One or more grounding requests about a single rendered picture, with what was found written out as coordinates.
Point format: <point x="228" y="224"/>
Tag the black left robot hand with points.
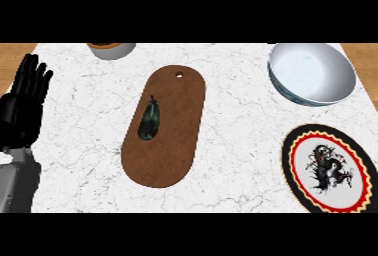
<point x="22" y="103"/>

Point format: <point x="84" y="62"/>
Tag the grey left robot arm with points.
<point x="13" y="180"/>

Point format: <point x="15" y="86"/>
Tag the dark green bell pepper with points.
<point x="148" y="120"/>

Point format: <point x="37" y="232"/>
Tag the white bowl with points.
<point x="315" y="75"/>

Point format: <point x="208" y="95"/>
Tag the black red dragon plate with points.
<point x="328" y="170"/>

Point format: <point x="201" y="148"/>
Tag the grey pot with orange rim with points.
<point x="112" y="50"/>

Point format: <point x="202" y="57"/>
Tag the brown oval cutting board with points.
<point x="164" y="130"/>

